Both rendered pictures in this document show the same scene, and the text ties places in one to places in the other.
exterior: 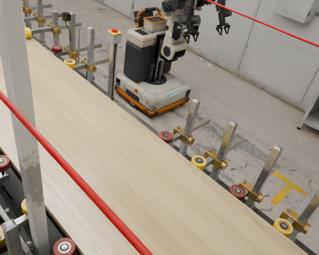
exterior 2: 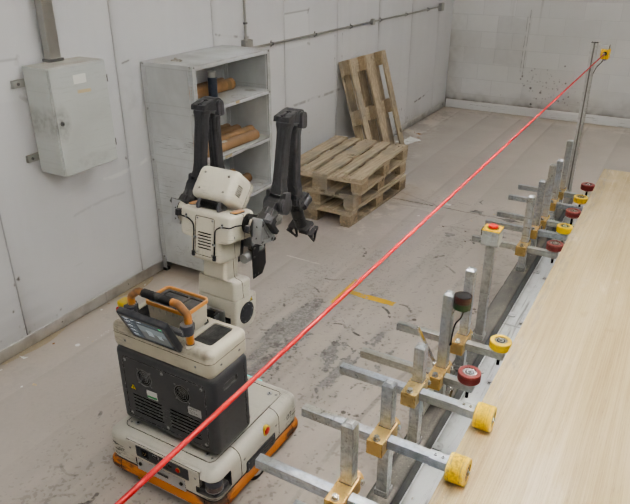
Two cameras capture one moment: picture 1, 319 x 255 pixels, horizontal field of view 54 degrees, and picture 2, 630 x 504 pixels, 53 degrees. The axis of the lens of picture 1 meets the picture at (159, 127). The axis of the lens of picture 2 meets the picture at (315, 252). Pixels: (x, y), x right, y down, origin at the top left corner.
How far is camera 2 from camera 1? 400 cm
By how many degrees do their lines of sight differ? 82
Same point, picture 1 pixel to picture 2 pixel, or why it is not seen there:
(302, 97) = (139, 261)
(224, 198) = (590, 215)
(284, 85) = (112, 270)
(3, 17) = not seen: outside the picture
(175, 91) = not seen: hidden behind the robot
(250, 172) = (349, 320)
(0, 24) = not seen: outside the picture
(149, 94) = (280, 400)
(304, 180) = (330, 283)
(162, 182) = (617, 237)
